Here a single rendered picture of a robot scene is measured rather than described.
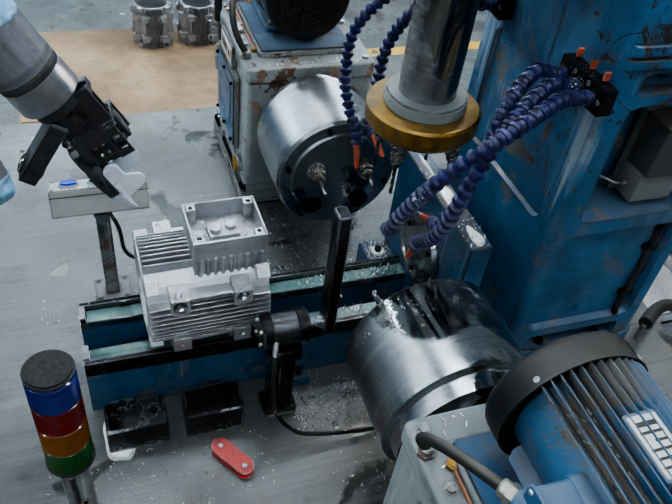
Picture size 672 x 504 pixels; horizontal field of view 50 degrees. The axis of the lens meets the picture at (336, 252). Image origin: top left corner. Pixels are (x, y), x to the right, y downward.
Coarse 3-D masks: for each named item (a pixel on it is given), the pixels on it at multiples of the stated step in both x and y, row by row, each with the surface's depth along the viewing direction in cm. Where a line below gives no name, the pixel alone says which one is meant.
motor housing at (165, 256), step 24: (144, 240) 116; (168, 240) 117; (144, 264) 114; (168, 264) 114; (192, 264) 116; (192, 288) 116; (216, 288) 116; (264, 288) 119; (144, 312) 127; (168, 312) 114; (192, 312) 116; (216, 312) 118; (240, 312) 119; (168, 336) 118; (192, 336) 120
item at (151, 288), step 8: (136, 232) 120; (144, 232) 120; (256, 264) 117; (264, 264) 117; (256, 272) 118; (264, 272) 117; (152, 280) 114; (144, 288) 112; (152, 288) 112; (152, 296) 112; (152, 344) 120; (160, 344) 120
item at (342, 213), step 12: (336, 216) 105; (348, 216) 104; (336, 228) 105; (348, 228) 105; (336, 240) 106; (348, 240) 107; (336, 252) 108; (336, 264) 109; (336, 276) 111; (324, 288) 116; (336, 288) 113; (324, 300) 117; (336, 300) 115; (324, 312) 118; (336, 312) 117; (324, 324) 119
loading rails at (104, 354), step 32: (288, 288) 138; (320, 288) 140; (352, 288) 143; (384, 288) 146; (96, 320) 127; (128, 320) 130; (352, 320) 133; (96, 352) 122; (128, 352) 123; (160, 352) 123; (192, 352) 125; (224, 352) 128; (256, 352) 131; (320, 352) 137; (96, 384) 123; (128, 384) 126; (160, 384) 128; (192, 384) 131
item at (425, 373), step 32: (416, 288) 107; (448, 288) 108; (480, 288) 113; (384, 320) 106; (416, 320) 104; (448, 320) 103; (480, 320) 104; (352, 352) 111; (384, 352) 104; (416, 352) 101; (448, 352) 99; (480, 352) 99; (512, 352) 102; (384, 384) 102; (416, 384) 98; (448, 384) 97; (480, 384) 97; (384, 416) 102; (416, 416) 98; (384, 448) 105
